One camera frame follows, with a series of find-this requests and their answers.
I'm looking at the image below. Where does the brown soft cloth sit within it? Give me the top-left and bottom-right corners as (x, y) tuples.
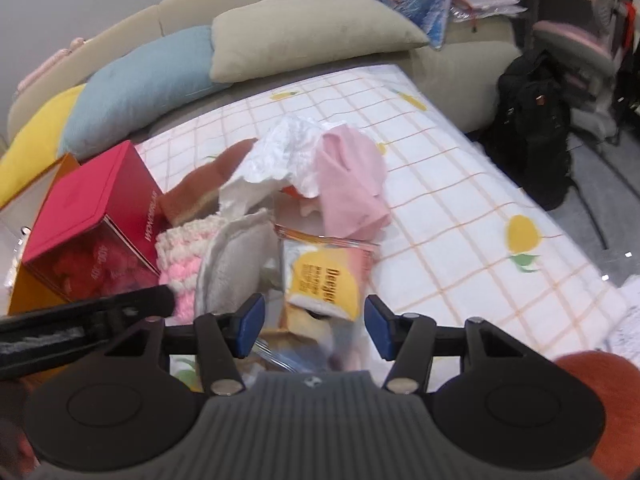
(159, 137), (258, 226)

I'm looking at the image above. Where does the beige sofa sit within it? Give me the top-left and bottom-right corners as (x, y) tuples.
(7, 0), (523, 146)

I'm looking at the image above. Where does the red box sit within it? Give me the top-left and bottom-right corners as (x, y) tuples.
(22, 140), (166, 306)

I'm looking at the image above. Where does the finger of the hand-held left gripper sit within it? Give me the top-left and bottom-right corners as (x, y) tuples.
(0, 285), (176, 381)

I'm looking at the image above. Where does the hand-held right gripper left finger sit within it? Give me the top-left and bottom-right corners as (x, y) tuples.
(100, 292), (266, 396)

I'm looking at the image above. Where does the white checked lemon blanket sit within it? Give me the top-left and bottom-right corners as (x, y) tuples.
(135, 64), (628, 376)

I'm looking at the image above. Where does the orange rimmed packet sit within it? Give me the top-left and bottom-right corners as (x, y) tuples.
(272, 195), (381, 251)

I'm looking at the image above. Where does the grey towel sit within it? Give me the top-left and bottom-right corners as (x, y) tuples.
(192, 208), (281, 321)

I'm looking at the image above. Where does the pink and white knit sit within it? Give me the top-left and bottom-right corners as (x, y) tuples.
(155, 217), (236, 311)

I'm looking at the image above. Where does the beige pillow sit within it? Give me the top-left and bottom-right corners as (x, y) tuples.
(209, 0), (431, 84)

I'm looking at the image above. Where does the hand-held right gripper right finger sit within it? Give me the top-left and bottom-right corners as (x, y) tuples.
(364, 294), (521, 395)

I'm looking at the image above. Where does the pink paper folder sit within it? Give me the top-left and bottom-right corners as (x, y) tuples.
(450, 0), (528, 23)

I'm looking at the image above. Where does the white patterned cloth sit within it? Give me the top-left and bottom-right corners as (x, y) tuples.
(605, 280), (640, 356)

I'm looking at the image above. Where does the yellow pillow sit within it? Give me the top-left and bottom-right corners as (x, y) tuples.
(0, 84), (87, 208)

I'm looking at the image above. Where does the orange knitted ball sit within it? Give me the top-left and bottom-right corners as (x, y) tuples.
(552, 351), (640, 480)

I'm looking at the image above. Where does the light blue pillow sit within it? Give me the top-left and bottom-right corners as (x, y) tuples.
(59, 25), (233, 161)

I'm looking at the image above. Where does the orange box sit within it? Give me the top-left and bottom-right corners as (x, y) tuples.
(0, 154), (83, 316)

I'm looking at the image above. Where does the pink office chair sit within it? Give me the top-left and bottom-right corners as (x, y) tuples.
(532, 0), (631, 141)

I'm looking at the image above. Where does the yellow and pink tissue pack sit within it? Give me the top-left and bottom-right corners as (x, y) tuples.
(277, 237), (381, 323)

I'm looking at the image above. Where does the pale pink cloth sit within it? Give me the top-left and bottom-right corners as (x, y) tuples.
(15, 37), (86, 91)

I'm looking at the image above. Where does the black backpack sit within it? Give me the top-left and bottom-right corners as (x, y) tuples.
(482, 50), (573, 211)

